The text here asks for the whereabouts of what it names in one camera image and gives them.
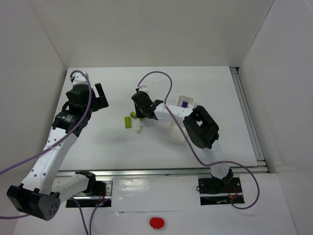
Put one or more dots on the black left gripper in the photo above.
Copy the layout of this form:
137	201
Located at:
97	102

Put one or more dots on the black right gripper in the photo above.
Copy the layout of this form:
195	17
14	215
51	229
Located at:
141	109

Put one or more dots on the blue lego brick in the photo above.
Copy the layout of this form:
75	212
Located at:
184	104

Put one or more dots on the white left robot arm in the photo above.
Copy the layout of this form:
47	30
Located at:
37	195

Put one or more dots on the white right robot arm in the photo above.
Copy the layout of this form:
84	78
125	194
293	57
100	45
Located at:
197	126

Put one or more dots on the small green lego brick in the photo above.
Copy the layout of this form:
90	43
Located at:
133	115

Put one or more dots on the large green lego brick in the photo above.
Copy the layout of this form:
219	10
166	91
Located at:
128	122

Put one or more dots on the white divided plastic tray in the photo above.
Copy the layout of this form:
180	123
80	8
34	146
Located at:
174	135

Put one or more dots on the red round button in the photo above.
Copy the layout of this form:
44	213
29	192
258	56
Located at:
157	223

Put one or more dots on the aluminium front rail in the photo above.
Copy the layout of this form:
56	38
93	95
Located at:
151	172

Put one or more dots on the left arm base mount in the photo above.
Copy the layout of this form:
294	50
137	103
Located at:
100	197

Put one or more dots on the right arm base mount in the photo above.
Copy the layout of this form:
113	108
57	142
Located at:
211	194

